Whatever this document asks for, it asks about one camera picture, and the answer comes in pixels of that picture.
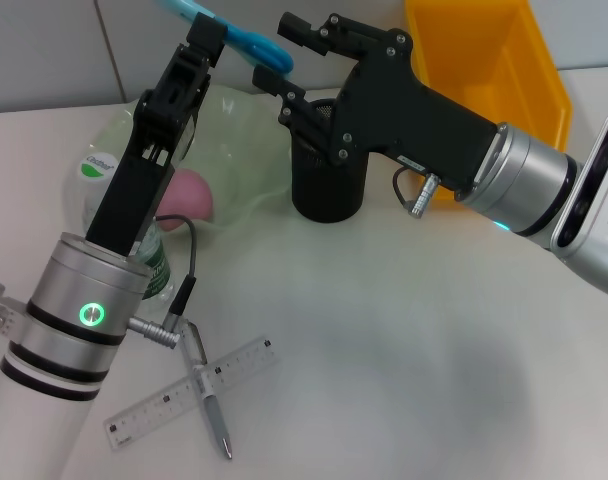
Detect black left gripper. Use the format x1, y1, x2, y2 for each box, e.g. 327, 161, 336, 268
84, 11, 230, 260

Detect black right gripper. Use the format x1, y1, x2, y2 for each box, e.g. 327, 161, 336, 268
251, 11, 501, 194

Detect blue scissors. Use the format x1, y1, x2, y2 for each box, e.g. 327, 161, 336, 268
153, 0, 295, 76

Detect pink toy peach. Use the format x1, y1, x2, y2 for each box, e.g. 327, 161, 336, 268
158, 168, 216, 233

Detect clear water bottle green label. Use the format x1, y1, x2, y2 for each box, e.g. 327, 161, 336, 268
63, 149, 177, 314

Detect green glass fruit bowl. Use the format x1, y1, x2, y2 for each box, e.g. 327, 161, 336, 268
91, 84, 293, 236

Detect black mesh pen holder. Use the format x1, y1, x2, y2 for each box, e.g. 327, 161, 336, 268
289, 98, 370, 224

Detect transparent plastic ruler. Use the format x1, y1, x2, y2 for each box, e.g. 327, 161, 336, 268
103, 336, 284, 453

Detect silver ballpoint pen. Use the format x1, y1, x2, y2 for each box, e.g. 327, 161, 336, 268
178, 322, 234, 461

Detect yellow plastic bin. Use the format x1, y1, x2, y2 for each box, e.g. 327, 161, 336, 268
403, 0, 574, 216

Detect left gripper cable with connector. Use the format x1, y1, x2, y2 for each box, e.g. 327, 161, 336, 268
128, 213, 201, 351

